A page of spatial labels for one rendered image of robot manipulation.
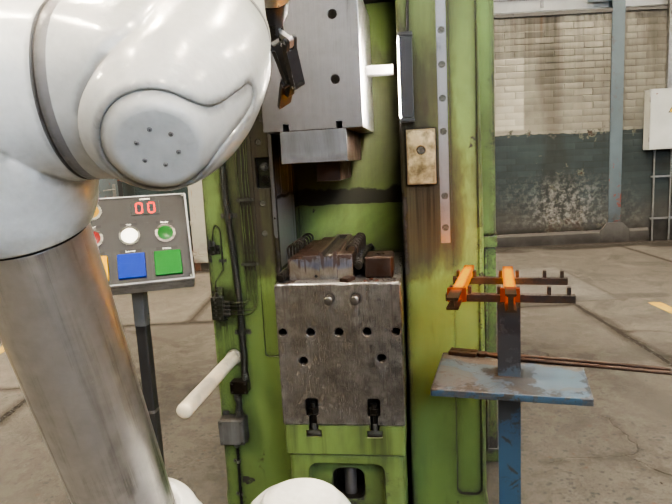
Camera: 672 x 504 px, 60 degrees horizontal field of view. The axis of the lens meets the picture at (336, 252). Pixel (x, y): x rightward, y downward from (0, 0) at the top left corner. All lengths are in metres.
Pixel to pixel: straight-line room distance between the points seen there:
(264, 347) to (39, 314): 1.55
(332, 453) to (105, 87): 1.64
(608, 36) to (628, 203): 2.15
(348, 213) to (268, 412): 0.79
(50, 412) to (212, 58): 0.36
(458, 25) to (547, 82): 6.36
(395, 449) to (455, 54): 1.22
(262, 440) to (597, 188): 6.90
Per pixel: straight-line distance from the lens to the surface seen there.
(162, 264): 1.74
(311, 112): 1.76
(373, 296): 1.72
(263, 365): 2.07
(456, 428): 2.08
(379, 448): 1.90
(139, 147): 0.38
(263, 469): 2.23
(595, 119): 8.44
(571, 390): 1.64
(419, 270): 1.90
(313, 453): 1.93
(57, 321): 0.54
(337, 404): 1.85
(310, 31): 1.79
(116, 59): 0.39
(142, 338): 1.91
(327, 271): 1.78
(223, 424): 2.13
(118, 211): 1.83
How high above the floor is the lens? 1.27
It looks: 9 degrees down
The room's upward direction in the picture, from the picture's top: 3 degrees counter-clockwise
